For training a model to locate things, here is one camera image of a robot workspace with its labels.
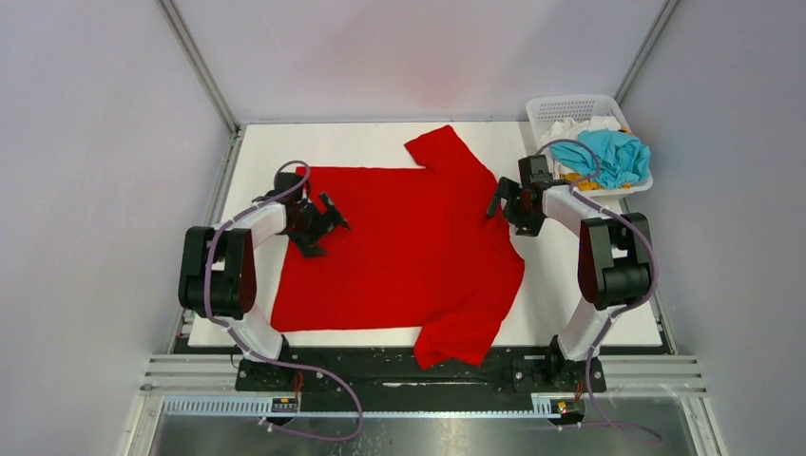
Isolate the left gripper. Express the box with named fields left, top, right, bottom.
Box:
left=285, top=193, right=349, bottom=257

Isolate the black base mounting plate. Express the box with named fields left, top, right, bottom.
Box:
left=235, top=347, right=606, bottom=413

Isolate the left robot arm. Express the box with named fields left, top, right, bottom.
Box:
left=178, top=165, right=349, bottom=390

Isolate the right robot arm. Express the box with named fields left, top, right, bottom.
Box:
left=486, top=155, right=657, bottom=391

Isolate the light blue t-shirt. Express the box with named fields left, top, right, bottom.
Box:
left=548, top=130, right=651, bottom=188

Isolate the right aluminium corner post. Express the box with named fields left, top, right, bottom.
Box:
left=614, top=0, right=681, bottom=104

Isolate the aluminium frame rail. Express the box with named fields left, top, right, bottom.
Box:
left=124, top=350, right=727, bottom=455

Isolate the red t-shirt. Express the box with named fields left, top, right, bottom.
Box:
left=270, top=126, right=525, bottom=369

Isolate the white t-shirt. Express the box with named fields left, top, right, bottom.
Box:
left=538, top=116, right=623, bottom=177

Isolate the aluminium corner post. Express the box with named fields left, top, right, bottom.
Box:
left=156, top=0, right=240, bottom=136
left=614, top=0, right=681, bottom=104

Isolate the left aluminium corner post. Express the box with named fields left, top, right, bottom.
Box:
left=156, top=0, right=240, bottom=136

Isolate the white plastic laundry basket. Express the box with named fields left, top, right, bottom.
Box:
left=526, top=94, right=653, bottom=198

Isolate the yellow t-shirt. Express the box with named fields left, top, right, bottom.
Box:
left=560, top=173, right=633, bottom=194

